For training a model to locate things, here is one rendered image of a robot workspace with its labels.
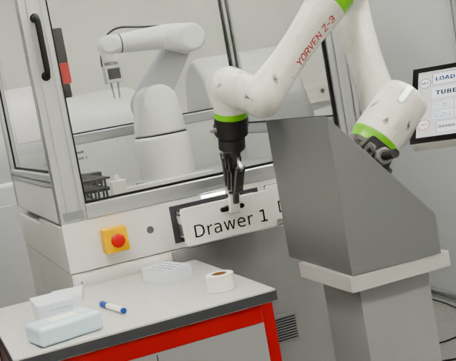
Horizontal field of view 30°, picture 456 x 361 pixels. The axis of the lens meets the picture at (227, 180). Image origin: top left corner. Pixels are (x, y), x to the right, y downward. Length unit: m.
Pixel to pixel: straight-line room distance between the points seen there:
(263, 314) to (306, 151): 0.41
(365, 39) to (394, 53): 2.07
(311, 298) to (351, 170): 0.84
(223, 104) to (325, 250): 0.48
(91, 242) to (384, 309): 0.88
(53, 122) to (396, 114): 0.96
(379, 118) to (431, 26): 2.08
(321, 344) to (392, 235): 0.83
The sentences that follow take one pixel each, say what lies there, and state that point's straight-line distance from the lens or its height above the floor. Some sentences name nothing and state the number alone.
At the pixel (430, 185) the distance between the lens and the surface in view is 4.41.
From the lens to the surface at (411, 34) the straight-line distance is 4.34.
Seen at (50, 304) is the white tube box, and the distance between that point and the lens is 2.11.
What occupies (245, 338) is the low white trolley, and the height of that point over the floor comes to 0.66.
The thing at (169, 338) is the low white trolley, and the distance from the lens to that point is 1.97.
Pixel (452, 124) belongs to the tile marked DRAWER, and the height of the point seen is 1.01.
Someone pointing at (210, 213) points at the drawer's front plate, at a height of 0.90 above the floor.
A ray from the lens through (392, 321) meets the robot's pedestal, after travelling 2.14.
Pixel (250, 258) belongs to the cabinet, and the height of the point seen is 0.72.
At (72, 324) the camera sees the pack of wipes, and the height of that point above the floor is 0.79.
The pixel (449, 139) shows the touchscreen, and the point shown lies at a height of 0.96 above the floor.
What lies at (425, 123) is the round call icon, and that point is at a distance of 2.89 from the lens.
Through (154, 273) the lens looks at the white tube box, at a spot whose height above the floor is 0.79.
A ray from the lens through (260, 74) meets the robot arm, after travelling 2.19.
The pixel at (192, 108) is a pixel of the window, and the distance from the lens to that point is 2.58.
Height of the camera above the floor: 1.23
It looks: 6 degrees down
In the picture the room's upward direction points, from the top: 10 degrees counter-clockwise
